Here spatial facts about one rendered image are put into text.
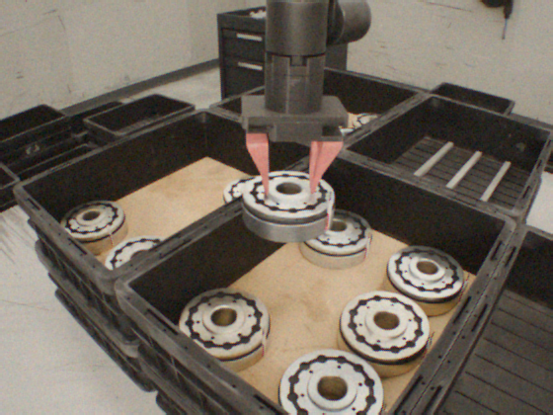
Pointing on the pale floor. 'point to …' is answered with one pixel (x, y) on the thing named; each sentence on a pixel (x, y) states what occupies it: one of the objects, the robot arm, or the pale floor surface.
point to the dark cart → (253, 51)
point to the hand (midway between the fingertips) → (289, 185)
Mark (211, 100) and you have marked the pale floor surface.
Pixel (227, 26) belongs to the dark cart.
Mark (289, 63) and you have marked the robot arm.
